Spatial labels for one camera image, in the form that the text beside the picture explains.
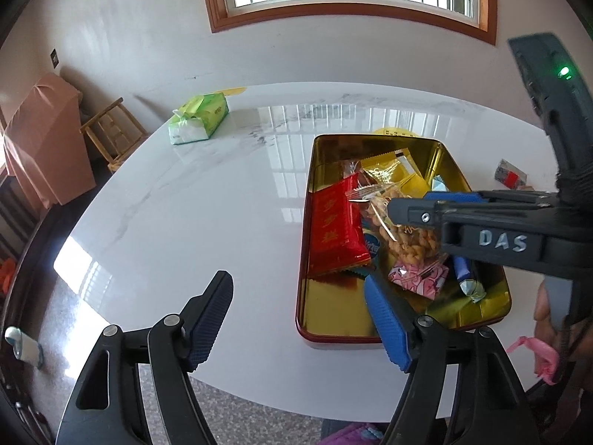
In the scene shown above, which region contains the pink patterned snack packet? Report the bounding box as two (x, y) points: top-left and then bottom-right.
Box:
(388, 260), (449, 298)

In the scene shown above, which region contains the dark wooden furniture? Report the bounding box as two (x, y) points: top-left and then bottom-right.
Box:
(0, 169), (52, 288)

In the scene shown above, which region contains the person's right hand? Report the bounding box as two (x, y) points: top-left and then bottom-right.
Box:
(534, 285), (593, 363)

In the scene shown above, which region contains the silver metal object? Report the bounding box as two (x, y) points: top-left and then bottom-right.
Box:
(4, 327), (44, 367)

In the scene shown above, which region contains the green tissue pack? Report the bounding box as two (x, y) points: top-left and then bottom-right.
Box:
(168, 93), (230, 146)

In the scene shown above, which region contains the pink covered cabinet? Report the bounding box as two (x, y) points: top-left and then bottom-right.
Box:
(2, 73), (97, 205)

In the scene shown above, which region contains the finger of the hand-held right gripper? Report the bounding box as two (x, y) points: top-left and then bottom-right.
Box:
(424, 190), (561, 208)
(387, 197), (575, 282)

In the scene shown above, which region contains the small clear snack packet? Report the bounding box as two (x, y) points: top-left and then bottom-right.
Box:
(342, 160), (371, 187)

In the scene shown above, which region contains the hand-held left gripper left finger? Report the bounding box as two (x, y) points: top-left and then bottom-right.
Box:
(56, 270), (235, 445)

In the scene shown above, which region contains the pink ribbon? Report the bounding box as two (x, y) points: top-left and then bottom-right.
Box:
(507, 336), (557, 385)

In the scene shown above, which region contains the red snack packet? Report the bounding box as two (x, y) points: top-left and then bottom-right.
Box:
(308, 174), (374, 276)

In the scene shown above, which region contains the wooden chair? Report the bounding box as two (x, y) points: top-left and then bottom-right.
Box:
(80, 97), (149, 174)

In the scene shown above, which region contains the navy blue snack packet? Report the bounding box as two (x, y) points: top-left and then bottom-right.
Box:
(451, 255), (487, 304)

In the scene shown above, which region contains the person's dark clothing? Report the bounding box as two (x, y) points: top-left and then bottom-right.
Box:
(526, 371), (593, 445)

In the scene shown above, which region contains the pink cloth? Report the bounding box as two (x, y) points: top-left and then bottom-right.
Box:
(324, 422), (386, 445)

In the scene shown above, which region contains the gold foil snack packet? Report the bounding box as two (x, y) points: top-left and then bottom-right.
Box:
(360, 148), (431, 196)

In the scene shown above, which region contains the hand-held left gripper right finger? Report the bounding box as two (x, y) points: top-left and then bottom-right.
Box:
(364, 271), (540, 445)

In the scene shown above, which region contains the red and gold tin box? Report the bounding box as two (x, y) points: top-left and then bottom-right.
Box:
(295, 134), (513, 345)

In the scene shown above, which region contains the dark brown cake packet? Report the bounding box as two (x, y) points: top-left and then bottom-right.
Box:
(493, 159), (529, 190)

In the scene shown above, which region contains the clear bag of fried twists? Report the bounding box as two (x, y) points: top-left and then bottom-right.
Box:
(347, 184), (450, 270)

